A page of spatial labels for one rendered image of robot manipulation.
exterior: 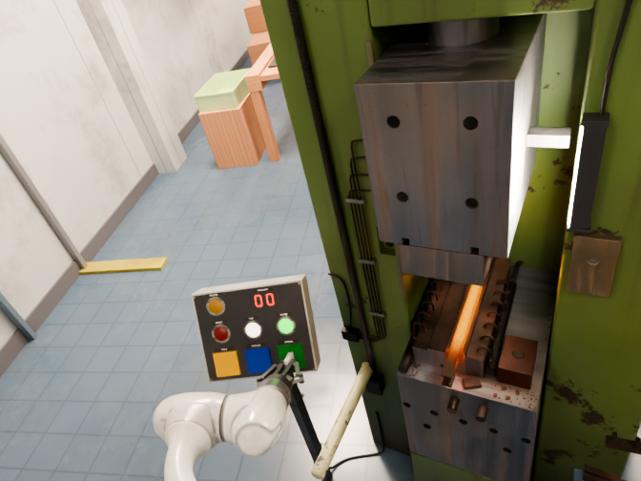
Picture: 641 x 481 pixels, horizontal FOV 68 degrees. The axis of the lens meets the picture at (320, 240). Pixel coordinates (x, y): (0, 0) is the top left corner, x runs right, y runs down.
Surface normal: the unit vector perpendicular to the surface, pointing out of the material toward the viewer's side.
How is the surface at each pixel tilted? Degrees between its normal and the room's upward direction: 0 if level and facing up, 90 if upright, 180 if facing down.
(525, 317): 0
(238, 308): 60
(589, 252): 90
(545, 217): 90
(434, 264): 90
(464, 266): 90
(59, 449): 0
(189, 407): 9
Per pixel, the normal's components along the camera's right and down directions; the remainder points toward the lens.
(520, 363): -0.20, -0.77
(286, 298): -0.12, 0.14
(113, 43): -0.14, 0.63
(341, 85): -0.44, 0.62
